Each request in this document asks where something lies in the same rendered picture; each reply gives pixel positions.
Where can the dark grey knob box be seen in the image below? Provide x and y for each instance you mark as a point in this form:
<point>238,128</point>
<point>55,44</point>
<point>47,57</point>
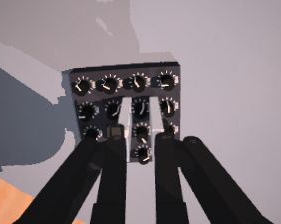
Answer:
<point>96,84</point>

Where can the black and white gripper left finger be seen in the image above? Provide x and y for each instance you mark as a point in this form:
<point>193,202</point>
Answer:
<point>62,197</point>

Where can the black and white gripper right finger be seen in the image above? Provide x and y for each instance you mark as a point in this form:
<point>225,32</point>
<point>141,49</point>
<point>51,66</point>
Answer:
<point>220,197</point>

